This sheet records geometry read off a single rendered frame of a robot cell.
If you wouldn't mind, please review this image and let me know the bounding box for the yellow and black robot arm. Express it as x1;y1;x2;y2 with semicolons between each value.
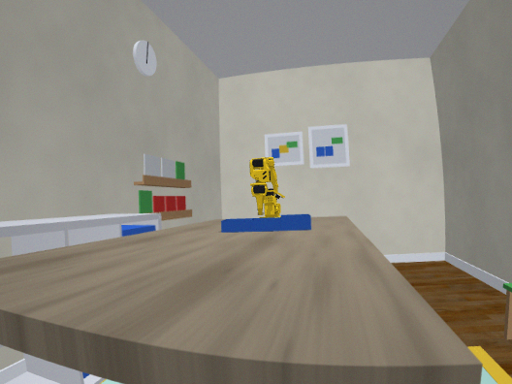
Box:
249;157;280;218

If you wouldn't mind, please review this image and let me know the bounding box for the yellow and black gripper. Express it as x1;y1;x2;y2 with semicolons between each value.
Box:
250;181;285;215

